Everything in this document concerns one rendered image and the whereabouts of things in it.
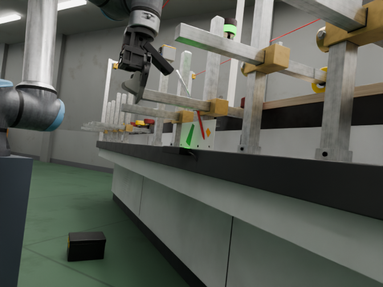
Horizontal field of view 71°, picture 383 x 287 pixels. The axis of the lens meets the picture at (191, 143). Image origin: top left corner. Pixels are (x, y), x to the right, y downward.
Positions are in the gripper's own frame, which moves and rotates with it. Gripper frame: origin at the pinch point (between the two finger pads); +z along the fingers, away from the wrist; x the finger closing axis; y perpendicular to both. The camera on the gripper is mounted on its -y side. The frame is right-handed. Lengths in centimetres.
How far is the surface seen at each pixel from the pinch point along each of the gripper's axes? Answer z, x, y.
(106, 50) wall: -212, -604, -48
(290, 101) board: -8.0, 14.4, -45.5
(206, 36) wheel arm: -12.5, 26.3, -6.2
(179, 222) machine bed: 52, -60, -48
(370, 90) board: -8, 39, -46
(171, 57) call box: -35, -52, -26
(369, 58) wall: -168, -169, -370
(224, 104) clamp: -4.1, 4.7, -26.6
